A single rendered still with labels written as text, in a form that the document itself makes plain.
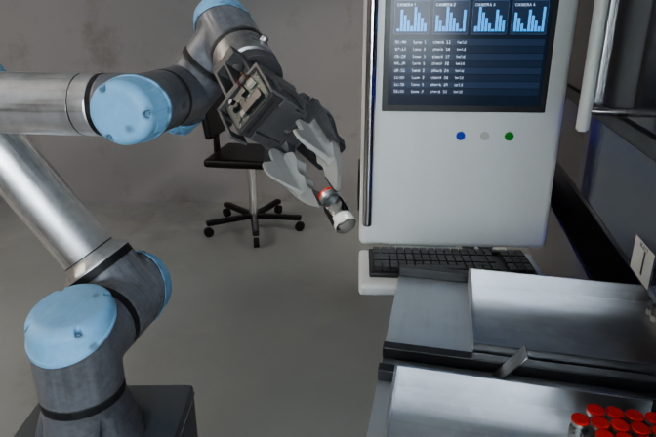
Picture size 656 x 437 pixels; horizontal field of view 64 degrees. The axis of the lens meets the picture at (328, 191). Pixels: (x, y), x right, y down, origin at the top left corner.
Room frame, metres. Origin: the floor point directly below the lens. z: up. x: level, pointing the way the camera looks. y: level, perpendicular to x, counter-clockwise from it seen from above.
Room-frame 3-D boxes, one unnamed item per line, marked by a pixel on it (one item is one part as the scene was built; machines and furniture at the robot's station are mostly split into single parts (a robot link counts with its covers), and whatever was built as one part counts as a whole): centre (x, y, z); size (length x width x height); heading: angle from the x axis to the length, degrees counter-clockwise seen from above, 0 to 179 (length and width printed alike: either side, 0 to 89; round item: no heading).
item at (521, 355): (0.67, -0.22, 0.91); 0.14 x 0.03 x 0.06; 77
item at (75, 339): (0.65, 0.36, 0.96); 0.13 x 0.12 x 0.14; 171
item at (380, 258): (1.19, -0.30, 0.82); 0.40 x 0.14 x 0.02; 87
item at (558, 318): (0.79, -0.42, 0.90); 0.34 x 0.26 x 0.04; 78
